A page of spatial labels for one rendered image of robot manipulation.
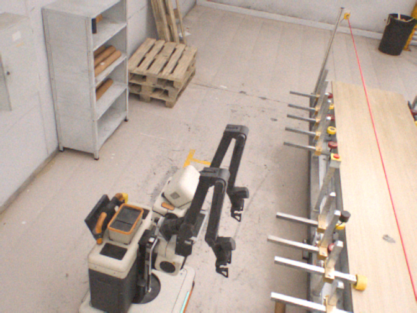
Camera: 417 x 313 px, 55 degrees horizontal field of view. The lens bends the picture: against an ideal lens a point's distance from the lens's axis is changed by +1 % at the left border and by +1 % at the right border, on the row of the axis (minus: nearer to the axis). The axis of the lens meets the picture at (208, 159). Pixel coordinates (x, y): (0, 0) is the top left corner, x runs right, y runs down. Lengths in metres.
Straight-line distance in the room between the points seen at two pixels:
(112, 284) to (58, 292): 0.85
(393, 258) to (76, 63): 3.07
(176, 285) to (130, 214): 0.72
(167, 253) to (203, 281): 1.01
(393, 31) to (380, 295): 7.14
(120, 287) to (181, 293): 0.56
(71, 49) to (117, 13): 0.90
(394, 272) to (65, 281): 2.36
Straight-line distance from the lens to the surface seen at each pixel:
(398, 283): 2.70
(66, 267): 3.52
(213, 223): 1.98
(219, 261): 2.15
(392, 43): 9.21
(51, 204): 4.04
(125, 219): 2.56
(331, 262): 2.44
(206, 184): 1.82
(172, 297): 2.96
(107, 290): 2.68
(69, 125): 4.41
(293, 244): 2.66
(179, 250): 2.37
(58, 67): 4.13
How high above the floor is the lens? 2.74
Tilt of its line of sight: 37 degrees down
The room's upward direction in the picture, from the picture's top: 9 degrees clockwise
